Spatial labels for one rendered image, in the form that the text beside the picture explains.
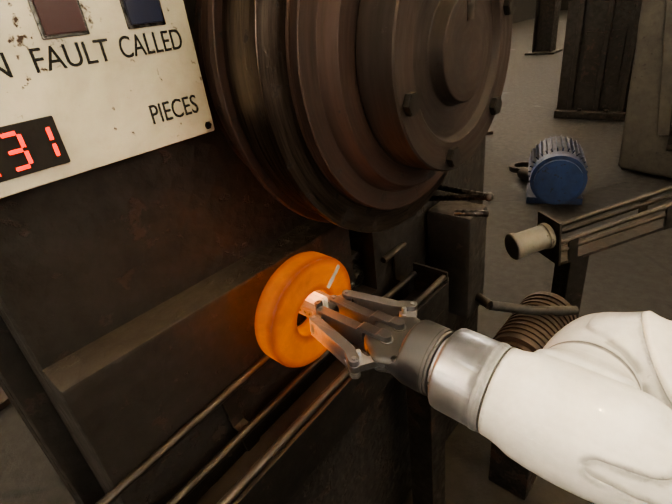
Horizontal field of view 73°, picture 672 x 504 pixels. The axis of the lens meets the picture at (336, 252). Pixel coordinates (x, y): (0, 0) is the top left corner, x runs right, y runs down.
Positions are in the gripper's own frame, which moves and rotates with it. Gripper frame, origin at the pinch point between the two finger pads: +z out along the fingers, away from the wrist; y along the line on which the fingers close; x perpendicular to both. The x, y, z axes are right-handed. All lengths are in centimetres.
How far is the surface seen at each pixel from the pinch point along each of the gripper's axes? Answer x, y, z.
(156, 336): 2.3, -17.0, 7.1
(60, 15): 34.8, -13.6, 11.4
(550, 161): -56, 219, 33
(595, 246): -20, 71, -20
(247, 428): -16.3, -11.3, 2.9
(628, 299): -84, 151, -24
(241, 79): 27.8, -2.1, 2.4
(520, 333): -30, 45, -15
